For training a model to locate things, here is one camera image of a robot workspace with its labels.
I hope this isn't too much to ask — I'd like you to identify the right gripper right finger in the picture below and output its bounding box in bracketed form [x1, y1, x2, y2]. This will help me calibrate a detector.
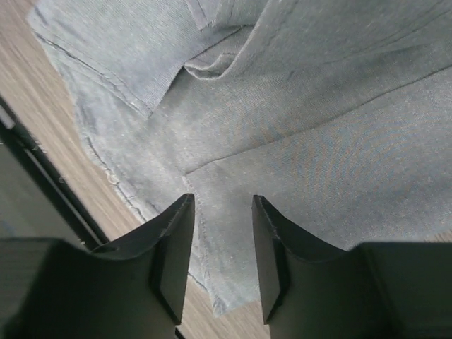
[252, 196, 451, 338]

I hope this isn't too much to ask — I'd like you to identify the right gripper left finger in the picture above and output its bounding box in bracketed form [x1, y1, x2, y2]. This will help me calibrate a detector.
[1, 194, 195, 338]

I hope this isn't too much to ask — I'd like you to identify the grey long sleeve shirt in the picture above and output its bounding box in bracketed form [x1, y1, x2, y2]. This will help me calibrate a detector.
[28, 1, 451, 316]

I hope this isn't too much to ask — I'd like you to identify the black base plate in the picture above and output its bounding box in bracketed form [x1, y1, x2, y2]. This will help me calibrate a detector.
[1, 100, 109, 250]

